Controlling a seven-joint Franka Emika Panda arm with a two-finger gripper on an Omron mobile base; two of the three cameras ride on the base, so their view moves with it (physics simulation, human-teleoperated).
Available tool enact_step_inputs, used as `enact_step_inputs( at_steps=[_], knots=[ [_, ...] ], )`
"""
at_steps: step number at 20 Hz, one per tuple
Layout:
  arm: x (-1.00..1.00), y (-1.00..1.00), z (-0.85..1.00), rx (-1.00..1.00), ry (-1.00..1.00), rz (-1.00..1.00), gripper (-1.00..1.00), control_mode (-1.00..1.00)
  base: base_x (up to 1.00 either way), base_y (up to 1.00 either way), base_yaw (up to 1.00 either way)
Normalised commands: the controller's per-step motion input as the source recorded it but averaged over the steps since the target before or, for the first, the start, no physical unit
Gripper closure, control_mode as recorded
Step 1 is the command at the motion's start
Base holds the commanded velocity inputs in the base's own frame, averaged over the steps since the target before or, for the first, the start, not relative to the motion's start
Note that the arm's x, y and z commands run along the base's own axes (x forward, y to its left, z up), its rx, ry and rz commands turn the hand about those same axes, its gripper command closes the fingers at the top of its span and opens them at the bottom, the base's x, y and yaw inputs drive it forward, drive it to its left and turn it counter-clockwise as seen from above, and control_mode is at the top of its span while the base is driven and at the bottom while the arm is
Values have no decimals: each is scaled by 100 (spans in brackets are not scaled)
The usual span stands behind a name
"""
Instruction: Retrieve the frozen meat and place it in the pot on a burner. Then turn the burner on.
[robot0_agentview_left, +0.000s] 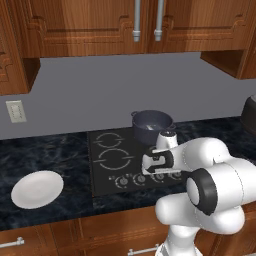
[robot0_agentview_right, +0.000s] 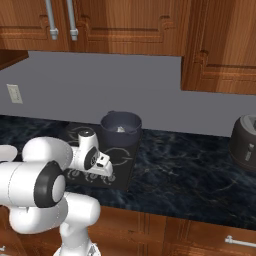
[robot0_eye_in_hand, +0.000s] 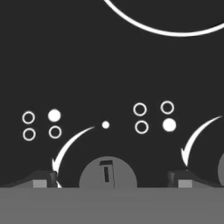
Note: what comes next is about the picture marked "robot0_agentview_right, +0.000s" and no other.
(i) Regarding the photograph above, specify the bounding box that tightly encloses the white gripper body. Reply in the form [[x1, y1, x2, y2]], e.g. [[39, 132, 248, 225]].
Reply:
[[87, 162, 115, 178]]

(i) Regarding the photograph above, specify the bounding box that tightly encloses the dark grey pot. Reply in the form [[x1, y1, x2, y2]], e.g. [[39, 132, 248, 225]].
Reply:
[[99, 110, 144, 150]]

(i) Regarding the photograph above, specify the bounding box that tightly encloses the hob knob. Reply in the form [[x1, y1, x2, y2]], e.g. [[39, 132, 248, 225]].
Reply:
[[84, 172, 98, 183], [103, 174, 117, 185], [67, 169, 80, 180]]

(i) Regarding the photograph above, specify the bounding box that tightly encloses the black hob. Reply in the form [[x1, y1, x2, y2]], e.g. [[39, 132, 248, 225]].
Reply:
[[63, 122, 145, 192]]

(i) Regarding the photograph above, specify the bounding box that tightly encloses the wooden drawer front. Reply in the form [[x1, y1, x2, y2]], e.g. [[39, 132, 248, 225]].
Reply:
[[162, 215, 256, 256], [87, 205, 168, 256]]

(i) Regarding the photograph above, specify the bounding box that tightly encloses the wooden base cupboard door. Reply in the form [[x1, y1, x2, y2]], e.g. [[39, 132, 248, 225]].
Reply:
[[0, 205, 65, 256]]

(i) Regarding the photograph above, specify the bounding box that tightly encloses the dark grey toaster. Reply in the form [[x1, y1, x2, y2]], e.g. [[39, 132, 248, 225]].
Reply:
[[228, 114, 256, 173]]

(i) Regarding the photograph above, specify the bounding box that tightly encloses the wooden cupboard corner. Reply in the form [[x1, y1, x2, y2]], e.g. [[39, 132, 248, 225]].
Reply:
[[0, 49, 30, 71]]

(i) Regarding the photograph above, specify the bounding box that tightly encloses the wooden tall cupboard door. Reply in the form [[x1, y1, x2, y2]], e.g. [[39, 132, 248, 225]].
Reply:
[[180, 0, 256, 96]]

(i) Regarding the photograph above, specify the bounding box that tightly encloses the beige wall socket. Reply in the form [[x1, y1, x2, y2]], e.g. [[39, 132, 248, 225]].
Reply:
[[6, 83, 24, 105]]

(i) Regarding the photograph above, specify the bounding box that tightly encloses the wooden wall cupboard door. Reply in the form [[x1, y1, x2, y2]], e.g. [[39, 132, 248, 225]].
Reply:
[[71, 0, 192, 57], [0, 0, 73, 53]]

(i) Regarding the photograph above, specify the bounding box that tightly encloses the silver drawer handle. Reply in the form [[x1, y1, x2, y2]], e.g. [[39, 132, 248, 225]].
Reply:
[[224, 234, 256, 249]]

